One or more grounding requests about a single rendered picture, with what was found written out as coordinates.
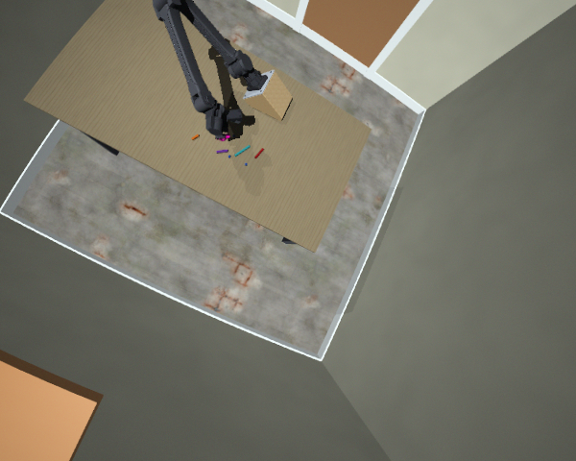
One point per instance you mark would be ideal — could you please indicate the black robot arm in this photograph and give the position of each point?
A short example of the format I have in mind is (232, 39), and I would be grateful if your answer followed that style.
(237, 63)

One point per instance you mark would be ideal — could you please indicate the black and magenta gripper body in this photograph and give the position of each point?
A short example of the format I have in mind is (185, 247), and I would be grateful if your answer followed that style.
(223, 135)

